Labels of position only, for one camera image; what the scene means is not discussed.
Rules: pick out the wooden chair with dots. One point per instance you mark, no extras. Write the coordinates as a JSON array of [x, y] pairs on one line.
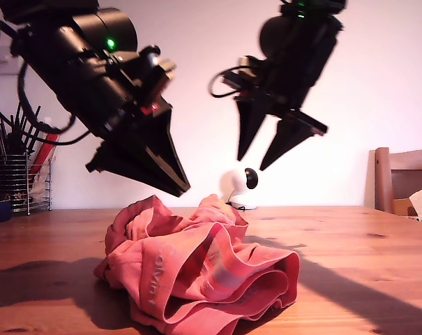
[[383, 181]]

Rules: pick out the white round security camera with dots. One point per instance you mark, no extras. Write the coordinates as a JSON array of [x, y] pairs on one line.
[[242, 188]]

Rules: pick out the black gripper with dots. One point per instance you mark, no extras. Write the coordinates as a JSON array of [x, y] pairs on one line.
[[123, 104], [287, 94]]

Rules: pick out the red underwear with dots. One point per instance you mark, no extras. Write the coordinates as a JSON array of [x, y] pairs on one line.
[[196, 265]]

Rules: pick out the white plastic packet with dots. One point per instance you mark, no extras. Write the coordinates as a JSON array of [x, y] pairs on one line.
[[39, 185]]

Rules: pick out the red chopstick packet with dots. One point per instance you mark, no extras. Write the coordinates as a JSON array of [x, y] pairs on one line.
[[45, 150]]

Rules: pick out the brown cardboard box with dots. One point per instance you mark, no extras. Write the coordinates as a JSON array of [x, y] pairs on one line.
[[400, 207]]

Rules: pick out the white light switch plate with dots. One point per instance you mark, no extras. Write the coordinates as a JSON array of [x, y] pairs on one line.
[[1, 61]]

